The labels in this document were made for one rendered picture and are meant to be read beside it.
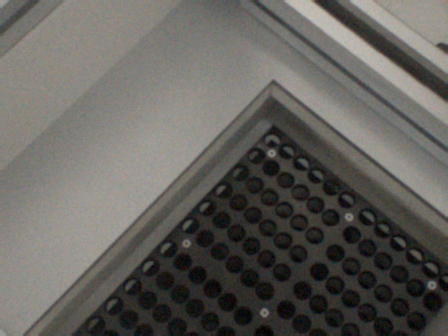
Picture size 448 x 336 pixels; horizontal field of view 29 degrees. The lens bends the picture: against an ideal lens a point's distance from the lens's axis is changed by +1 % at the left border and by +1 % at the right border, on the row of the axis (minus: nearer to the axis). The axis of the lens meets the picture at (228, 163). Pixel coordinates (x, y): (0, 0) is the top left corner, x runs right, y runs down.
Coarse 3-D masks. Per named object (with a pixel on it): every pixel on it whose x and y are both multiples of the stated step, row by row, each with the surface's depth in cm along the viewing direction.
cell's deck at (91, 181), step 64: (192, 0) 63; (128, 64) 61; (192, 64) 61; (256, 64) 61; (64, 128) 59; (128, 128) 59; (192, 128) 59; (320, 128) 61; (384, 128) 59; (0, 192) 58; (64, 192) 58; (128, 192) 58; (0, 256) 56; (64, 256) 56; (0, 320) 55
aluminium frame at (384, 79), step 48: (0, 0) 46; (48, 0) 50; (240, 0) 63; (288, 0) 58; (0, 48) 49; (336, 48) 57; (384, 48) 56; (384, 96) 57; (432, 96) 55; (432, 144) 57
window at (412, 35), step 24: (336, 0) 56; (360, 0) 54; (384, 0) 52; (408, 0) 51; (432, 0) 49; (384, 24) 54; (408, 24) 52; (432, 24) 51; (408, 48) 54; (432, 48) 52; (432, 72) 55
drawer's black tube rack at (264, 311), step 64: (256, 192) 66; (192, 256) 61; (256, 256) 61; (320, 256) 61; (384, 256) 64; (128, 320) 62; (192, 320) 59; (256, 320) 59; (320, 320) 59; (384, 320) 62
